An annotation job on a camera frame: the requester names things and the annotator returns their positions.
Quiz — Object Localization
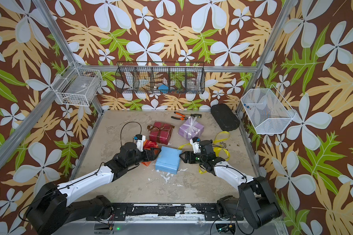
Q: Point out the orange gift box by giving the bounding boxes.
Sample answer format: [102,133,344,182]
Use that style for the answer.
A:
[142,161,152,166]

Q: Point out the blue item in basket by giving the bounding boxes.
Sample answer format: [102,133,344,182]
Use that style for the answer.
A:
[158,84,169,94]

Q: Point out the white mesh basket right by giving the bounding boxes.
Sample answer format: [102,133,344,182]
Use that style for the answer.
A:
[241,85,297,135]

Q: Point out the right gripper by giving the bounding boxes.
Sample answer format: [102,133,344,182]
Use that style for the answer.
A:
[179,150,207,165]

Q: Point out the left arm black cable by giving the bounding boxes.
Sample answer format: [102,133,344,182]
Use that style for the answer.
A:
[120,121,143,147]

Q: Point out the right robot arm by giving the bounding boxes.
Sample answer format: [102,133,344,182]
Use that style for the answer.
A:
[179,138,282,229]

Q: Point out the orange handled pliers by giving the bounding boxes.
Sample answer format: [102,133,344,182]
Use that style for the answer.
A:
[171,112,202,120]

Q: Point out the black oval case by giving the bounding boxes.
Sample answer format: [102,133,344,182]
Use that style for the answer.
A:
[210,103,240,132]

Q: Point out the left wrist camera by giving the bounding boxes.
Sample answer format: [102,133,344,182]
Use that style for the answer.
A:
[134,134,146,152]

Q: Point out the red ribbon bow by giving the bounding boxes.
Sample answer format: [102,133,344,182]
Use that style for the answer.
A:
[143,140,158,150]

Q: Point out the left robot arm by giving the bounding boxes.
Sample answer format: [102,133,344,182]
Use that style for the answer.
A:
[25,143,161,235]

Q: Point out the blue gift box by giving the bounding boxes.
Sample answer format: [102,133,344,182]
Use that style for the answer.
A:
[155,146,182,174]

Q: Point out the yellow ribbon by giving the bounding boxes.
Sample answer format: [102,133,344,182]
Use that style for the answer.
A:
[178,131,230,176]

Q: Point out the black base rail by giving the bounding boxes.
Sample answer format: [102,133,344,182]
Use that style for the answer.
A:
[86,203,244,222]

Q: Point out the black wire basket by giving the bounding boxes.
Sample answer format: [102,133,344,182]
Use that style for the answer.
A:
[114,61,206,94]

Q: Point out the lilac gift box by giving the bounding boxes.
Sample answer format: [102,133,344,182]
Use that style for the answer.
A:
[177,117,205,144]

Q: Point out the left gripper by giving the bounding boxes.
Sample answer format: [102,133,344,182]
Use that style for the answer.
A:
[126,147,161,168]

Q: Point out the white ribbon bow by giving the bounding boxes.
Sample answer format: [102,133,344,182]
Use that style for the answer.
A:
[182,116,202,139]

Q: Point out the magenta gift box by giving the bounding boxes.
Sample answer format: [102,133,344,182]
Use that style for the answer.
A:
[148,121,175,146]

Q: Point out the white wire basket left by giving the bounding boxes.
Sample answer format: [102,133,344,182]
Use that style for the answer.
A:
[53,66,103,107]

